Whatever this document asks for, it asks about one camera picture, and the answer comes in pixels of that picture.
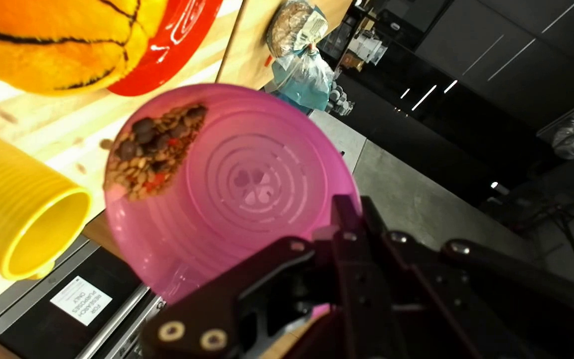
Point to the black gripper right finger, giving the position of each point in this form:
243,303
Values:
486,305

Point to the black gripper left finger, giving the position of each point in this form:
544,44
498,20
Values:
259,299

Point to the purple plastic bowl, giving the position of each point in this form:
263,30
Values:
267,179

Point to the mixed beans and grains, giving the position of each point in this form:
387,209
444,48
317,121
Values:
153,145

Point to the white paper oven label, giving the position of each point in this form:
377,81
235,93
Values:
80,299

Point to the built-in oven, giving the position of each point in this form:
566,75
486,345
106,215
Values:
28,331

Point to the clear plastic bag of items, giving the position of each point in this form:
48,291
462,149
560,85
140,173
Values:
303,66

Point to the yellow plastic cup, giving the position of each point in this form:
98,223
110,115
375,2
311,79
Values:
14,205

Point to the red glossy plate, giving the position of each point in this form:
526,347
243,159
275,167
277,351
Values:
173,40

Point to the orange plush basketball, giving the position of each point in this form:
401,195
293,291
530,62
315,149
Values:
48,40

